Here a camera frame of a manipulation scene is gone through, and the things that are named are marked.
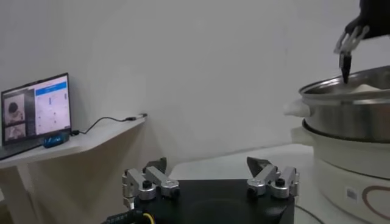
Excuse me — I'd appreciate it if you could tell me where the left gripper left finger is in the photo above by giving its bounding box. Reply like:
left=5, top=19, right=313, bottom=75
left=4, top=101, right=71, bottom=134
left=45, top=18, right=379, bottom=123
left=121, top=157, right=180, bottom=211

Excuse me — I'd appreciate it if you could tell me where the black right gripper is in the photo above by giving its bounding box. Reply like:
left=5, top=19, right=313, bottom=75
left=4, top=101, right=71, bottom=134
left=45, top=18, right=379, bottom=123
left=333, top=0, right=390, bottom=85

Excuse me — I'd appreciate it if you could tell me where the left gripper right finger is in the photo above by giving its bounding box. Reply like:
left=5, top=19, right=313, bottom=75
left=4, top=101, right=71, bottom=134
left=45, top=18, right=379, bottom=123
left=246, top=156, right=301, bottom=200

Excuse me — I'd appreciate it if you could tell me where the white steamed baozi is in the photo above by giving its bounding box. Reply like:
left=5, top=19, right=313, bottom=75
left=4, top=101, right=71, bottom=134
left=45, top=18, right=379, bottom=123
left=350, top=83, right=383, bottom=94

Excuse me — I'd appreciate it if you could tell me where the stainless steel steamer basket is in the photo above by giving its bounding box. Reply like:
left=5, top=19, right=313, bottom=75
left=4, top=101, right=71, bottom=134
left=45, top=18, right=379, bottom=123
left=283, top=65, right=390, bottom=144

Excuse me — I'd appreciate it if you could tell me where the white electric cooker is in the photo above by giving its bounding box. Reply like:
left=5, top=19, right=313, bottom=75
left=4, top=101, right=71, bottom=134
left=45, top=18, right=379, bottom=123
left=291, top=120, right=390, bottom=224

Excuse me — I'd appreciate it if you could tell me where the white laptop desk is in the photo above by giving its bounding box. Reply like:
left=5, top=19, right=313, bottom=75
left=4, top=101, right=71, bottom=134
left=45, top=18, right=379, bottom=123
left=0, top=115, right=147, bottom=224

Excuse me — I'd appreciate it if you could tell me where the blue computer mouse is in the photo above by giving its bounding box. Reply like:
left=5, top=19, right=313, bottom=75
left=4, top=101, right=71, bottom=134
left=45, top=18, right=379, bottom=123
left=42, top=132, right=70, bottom=149

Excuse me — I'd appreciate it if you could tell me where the black laptop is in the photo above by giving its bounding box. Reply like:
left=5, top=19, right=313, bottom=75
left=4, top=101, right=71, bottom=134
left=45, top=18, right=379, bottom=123
left=0, top=72, right=73, bottom=161

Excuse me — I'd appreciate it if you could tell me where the black desk cable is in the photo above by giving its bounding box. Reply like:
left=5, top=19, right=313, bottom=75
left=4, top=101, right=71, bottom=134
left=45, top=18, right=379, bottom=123
left=69, top=113, right=149, bottom=137

